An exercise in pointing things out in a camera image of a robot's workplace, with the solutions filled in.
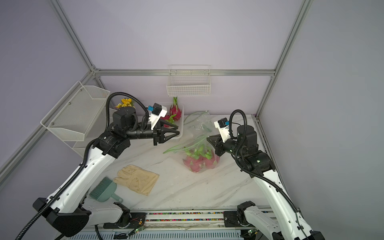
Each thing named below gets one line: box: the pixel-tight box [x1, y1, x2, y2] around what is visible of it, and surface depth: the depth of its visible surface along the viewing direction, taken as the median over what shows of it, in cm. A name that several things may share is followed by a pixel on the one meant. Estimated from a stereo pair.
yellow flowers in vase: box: [115, 98, 136, 113], surface depth 50 cm
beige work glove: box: [113, 164, 160, 196], surface depth 88 cm
